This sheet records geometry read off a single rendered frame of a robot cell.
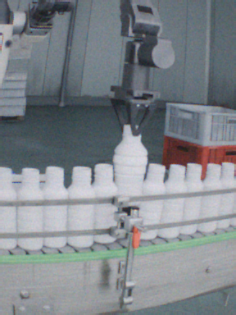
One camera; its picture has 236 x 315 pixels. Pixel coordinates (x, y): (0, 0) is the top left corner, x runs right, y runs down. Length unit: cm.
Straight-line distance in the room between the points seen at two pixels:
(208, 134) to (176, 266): 235
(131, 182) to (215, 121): 248
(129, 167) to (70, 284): 29
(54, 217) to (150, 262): 25
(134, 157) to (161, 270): 27
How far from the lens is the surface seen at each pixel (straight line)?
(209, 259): 136
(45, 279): 113
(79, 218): 114
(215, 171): 133
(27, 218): 109
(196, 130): 362
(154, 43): 111
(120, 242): 124
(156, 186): 122
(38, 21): 173
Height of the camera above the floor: 140
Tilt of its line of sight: 10 degrees down
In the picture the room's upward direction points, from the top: 5 degrees clockwise
